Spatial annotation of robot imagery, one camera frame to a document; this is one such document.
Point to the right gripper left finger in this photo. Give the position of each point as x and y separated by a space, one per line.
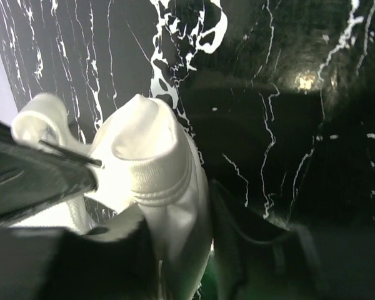
111 265

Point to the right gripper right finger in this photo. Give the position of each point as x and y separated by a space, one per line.
255 259

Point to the white bra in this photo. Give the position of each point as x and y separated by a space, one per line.
145 158

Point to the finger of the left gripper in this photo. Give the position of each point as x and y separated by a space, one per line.
32 180

